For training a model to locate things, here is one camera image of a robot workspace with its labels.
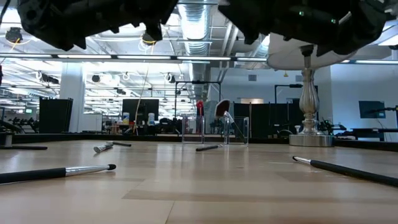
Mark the red upright object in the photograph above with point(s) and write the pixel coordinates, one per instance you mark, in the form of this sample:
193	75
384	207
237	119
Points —
200	107

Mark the clear acrylic organizer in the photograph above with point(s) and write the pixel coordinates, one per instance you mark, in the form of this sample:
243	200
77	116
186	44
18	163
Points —
192	130

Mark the black metal stand frame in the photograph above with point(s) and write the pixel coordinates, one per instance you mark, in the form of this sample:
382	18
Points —
295	85
186	82

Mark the silver ventilation duct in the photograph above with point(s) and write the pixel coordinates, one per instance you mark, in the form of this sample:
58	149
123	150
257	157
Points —
194	31

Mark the white wipes canister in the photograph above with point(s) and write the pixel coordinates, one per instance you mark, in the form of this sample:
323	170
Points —
126	118
151	119

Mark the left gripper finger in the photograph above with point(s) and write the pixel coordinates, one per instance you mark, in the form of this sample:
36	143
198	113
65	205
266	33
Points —
157	11

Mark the white-tipped makeup brush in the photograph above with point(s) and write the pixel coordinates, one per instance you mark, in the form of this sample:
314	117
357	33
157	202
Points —
102	147

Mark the silver lamp with white shade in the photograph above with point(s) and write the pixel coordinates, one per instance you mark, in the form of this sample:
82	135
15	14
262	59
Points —
309	102

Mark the maroon chair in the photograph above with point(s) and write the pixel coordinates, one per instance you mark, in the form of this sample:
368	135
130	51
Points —
221	107

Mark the black computer monitor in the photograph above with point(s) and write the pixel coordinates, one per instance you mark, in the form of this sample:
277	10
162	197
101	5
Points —
140	109

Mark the small round-tip makeup brush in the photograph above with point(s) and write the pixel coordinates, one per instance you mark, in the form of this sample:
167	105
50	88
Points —
46	173

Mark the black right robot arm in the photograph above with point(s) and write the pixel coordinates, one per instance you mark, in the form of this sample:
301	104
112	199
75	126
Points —
363	25

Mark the black desk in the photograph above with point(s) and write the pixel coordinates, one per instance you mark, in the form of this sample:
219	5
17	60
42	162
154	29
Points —
373	130

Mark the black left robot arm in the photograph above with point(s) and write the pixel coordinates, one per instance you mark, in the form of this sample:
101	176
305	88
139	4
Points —
53	21

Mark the blue wall-mounted screen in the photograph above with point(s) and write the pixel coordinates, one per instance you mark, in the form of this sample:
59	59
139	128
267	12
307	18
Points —
371	109

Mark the black room divider panel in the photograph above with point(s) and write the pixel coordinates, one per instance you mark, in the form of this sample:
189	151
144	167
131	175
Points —
264	119
56	115

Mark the black aluminium extrusion frame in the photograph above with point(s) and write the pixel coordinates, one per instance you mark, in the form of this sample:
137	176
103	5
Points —
93	137

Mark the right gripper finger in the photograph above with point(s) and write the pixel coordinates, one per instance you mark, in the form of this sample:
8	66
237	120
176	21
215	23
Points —
242	14

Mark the black ceiling spotlight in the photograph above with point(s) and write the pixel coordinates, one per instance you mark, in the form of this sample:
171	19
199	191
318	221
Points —
144	39
14	35

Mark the wall air vent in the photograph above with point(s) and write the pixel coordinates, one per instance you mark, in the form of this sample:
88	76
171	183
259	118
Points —
252	77

